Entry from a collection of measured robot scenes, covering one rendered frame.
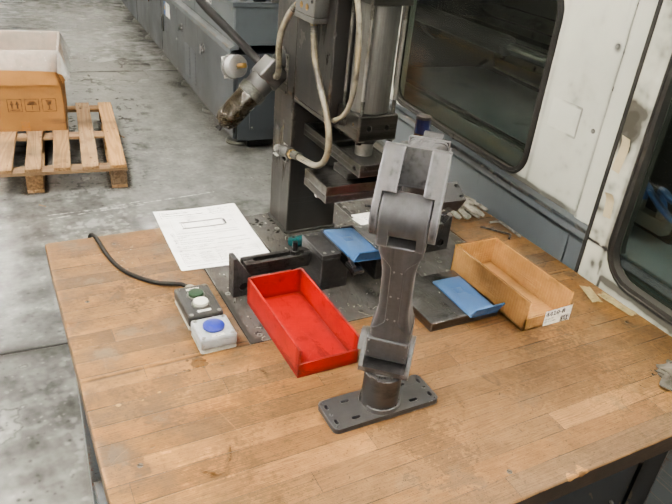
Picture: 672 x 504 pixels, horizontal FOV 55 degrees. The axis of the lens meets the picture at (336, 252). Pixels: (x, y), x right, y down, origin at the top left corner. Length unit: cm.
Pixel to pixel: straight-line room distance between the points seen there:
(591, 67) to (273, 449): 117
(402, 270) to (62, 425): 172
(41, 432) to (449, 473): 166
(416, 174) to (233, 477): 50
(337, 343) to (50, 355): 168
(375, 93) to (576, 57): 65
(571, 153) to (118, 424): 124
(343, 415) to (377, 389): 7
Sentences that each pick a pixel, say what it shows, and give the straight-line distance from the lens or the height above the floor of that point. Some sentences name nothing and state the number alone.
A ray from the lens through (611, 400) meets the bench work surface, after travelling 128.
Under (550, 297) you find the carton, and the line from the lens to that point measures 147.
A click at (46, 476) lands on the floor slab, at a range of 229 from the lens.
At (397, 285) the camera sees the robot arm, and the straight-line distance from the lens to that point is 93.
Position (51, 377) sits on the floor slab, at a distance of 263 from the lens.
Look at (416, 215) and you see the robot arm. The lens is 85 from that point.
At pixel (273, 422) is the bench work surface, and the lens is 108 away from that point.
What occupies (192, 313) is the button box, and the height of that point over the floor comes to 93.
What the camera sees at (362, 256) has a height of 101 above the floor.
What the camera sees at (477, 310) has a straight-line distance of 132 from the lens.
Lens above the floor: 165
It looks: 29 degrees down
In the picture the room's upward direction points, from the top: 6 degrees clockwise
